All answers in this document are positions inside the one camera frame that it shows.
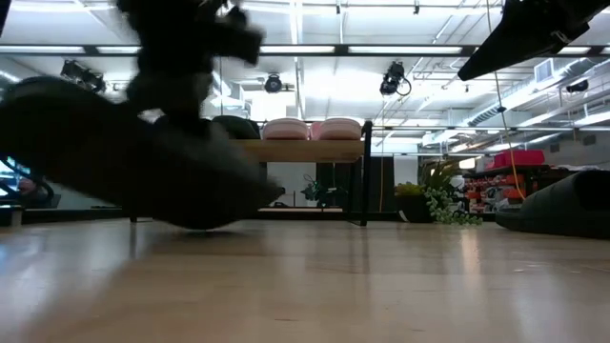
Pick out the storage rack with orange items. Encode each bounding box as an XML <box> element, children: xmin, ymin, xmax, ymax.
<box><xmin>463</xmin><ymin>164</ymin><xmax>576</xmax><ymax>216</ymax></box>

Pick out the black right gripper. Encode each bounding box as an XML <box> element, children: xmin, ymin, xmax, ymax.
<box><xmin>457</xmin><ymin>0</ymin><xmax>610</xmax><ymax>82</ymax></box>

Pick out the black panel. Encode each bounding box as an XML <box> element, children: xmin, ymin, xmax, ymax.
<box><xmin>315</xmin><ymin>155</ymin><xmax>397</xmax><ymax>213</ymax></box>

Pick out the black plant pot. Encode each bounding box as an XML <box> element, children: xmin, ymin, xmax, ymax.
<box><xmin>395</xmin><ymin>182</ymin><xmax>434</xmax><ymax>224</ymax></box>

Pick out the small green plant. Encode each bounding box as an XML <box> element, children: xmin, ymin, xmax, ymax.
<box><xmin>300</xmin><ymin>173</ymin><xmax>345</xmax><ymax>209</ymax></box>

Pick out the black overhead frame bar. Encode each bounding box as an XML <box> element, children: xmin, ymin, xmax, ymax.
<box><xmin>0</xmin><ymin>43</ymin><xmax>610</xmax><ymax>59</ymax></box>

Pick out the yellow hanging cable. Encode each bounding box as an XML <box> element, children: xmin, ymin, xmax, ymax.
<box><xmin>484</xmin><ymin>0</ymin><xmax>527</xmax><ymax>202</ymax></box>

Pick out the green trailing plant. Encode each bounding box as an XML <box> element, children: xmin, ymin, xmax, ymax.
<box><xmin>418</xmin><ymin>159</ymin><xmax>483</xmax><ymax>227</ymax></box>

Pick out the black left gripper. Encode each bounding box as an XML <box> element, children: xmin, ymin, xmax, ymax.
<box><xmin>116</xmin><ymin>0</ymin><xmax>266</xmax><ymax>126</ymax></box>

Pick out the wooden shelf with black frame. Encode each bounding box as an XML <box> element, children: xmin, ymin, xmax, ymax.
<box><xmin>128</xmin><ymin>120</ymin><xmax>374</xmax><ymax>228</ymax></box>

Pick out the white ceiling air vent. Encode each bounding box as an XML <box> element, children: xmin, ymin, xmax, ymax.
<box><xmin>534</xmin><ymin>57</ymin><xmax>556</xmax><ymax>84</ymax></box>

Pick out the pink slide sandal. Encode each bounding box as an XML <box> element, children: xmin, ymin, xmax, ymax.
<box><xmin>261</xmin><ymin>117</ymin><xmax>312</xmax><ymax>141</ymax></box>
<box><xmin>310</xmin><ymin>117</ymin><xmax>363</xmax><ymax>141</ymax></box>

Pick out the red plastic bin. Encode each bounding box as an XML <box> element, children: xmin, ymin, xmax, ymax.
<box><xmin>492</xmin><ymin>149</ymin><xmax>546</xmax><ymax>170</ymax></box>

